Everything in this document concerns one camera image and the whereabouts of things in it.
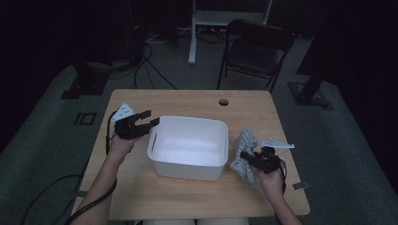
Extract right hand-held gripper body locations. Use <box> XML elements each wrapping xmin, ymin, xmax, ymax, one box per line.
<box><xmin>253</xmin><ymin>138</ymin><xmax>296</xmax><ymax>175</ymax></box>

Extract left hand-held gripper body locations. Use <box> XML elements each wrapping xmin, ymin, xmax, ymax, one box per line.
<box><xmin>110</xmin><ymin>102</ymin><xmax>148</xmax><ymax>141</ymax></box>

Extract grey striped towel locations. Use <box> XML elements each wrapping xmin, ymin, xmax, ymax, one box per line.
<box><xmin>229</xmin><ymin>127</ymin><xmax>261</xmax><ymax>188</ymax></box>

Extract white plastic bin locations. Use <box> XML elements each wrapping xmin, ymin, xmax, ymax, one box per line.
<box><xmin>146</xmin><ymin>115</ymin><xmax>229</xmax><ymax>182</ymax></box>

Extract person's left hand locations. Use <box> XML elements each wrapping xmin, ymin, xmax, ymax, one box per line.
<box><xmin>107</xmin><ymin>133</ymin><xmax>139</xmax><ymax>164</ymax></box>

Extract person's right hand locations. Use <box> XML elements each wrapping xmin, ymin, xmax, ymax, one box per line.
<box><xmin>257</xmin><ymin>165</ymin><xmax>287</xmax><ymax>197</ymax></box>

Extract black folding chair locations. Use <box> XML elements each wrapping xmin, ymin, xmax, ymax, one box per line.
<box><xmin>216</xmin><ymin>18</ymin><xmax>295</xmax><ymax>94</ymax></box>

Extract right hand-held gripper cable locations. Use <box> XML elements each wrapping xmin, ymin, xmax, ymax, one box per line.
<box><xmin>278</xmin><ymin>158</ymin><xmax>289</xmax><ymax>194</ymax></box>

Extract hand-held gripper cable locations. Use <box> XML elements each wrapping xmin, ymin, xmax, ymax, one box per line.
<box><xmin>64</xmin><ymin>111</ymin><xmax>120</xmax><ymax>225</ymax></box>
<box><xmin>278</xmin><ymin>158</ymin><xmax>289</xmax><ymax>194</ymax></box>

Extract left hand-held gripper cable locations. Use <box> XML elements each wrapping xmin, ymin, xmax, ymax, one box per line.
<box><xmin>64</xmin><ymin>111</ymin><xmax>120</xmax><ymax>225</ymax></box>

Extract black cables on floor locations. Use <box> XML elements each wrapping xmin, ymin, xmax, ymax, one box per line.
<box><xmin>109</xmin><ymin>27</ymin><xmax>179</xmax><ymax>92</ymax></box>

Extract black stand with base plate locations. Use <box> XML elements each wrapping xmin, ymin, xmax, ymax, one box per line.
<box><xmin>287</xmin><ymin>46</ymin><xmax>334</xmax><ymax>111</ymax></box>
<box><xmin>60</xmin><ymin>60</ymin><xmax>111</xmax><ymax>100</ymax></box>

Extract black floor cable loop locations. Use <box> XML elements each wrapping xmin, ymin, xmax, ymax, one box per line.
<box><xmin>20</xmin><ymin>173</ymin><xmax>84</xmax><ymax>225</ymax></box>

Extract white metal desk frame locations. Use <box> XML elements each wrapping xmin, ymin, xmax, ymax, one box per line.
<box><xmin>187</xmin><ymin>0</ymin><xmax>273</xmax><ymax>66</ymax></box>

